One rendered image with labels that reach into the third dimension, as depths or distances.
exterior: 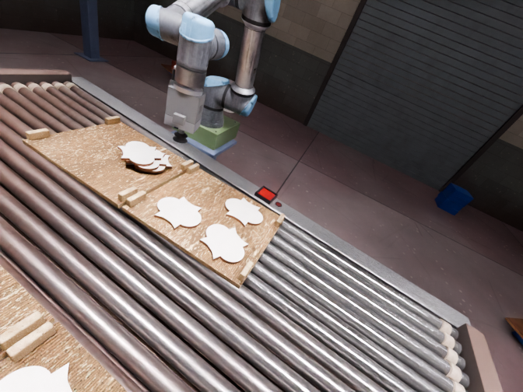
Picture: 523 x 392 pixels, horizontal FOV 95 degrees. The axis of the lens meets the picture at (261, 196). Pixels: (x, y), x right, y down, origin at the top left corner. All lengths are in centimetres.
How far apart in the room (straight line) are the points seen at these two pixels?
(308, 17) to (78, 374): 544
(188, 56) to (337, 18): 484
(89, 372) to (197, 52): 67
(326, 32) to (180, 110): 483
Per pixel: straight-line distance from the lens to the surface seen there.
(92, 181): 89
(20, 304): 66
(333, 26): 541
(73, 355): 59
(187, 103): 71
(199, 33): 67
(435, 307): 111
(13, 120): 124
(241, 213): 83
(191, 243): 72
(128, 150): 96
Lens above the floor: 149
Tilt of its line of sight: 35 degrees down
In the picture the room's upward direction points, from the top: 24 degrees clockwise
